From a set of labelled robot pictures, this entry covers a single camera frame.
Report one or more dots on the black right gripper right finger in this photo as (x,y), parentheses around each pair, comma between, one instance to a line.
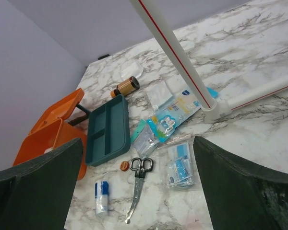
(240,194)

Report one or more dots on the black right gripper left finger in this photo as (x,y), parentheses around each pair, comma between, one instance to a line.
(36,194)

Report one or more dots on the alcohol pad packets bag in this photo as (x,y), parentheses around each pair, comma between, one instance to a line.
(179,168)

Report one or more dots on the teal-header small packet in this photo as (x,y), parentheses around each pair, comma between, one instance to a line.
(144,140)

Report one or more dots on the white-blue dressing pouch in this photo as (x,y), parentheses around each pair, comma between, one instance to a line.
(183,103)

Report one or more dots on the brown medicine bottle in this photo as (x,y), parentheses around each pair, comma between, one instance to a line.
(126,87)

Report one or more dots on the orange medicine kit box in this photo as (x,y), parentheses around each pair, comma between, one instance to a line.
(51,130)

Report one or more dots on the small round orange tin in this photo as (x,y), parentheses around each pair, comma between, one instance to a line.
(124,166)

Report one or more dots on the teal divided tray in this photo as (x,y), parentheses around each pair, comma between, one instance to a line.
(108,134)

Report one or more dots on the clear gauze pad packet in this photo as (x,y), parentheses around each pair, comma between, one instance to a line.
(158,95)

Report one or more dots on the clear plastic packet far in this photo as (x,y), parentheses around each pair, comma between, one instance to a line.
(131,69)

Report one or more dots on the white PVC pipe frame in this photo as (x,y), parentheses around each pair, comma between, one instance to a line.
(213,109)

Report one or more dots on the black-handled scissors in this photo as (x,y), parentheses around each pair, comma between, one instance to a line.
(140,168)

